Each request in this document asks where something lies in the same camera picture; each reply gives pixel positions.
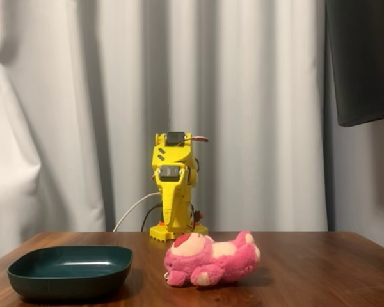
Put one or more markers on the yellow gripper with servo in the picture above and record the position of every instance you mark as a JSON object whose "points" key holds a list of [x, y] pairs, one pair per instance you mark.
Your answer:
{"points": [[171, 192]]}

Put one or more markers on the pink plush strawberry bear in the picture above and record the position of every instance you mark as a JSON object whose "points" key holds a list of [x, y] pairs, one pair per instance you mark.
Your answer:
{"points": [[217, 262]]}

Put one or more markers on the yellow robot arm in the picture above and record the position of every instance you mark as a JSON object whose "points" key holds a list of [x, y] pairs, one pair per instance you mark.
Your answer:
{"points": [[171, 155]]}

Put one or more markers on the dark green plastic bin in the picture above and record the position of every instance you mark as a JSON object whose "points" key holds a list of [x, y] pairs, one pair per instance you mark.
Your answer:
{"points": [[67, 281]]}

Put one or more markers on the small orange clamp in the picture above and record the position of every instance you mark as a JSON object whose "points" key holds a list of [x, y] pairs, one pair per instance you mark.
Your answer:
{"points": [[162, 224], [197, 217]]}

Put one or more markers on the white curtain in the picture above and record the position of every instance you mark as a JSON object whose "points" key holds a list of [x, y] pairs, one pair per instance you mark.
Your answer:
{"points": [[83, 96]]}

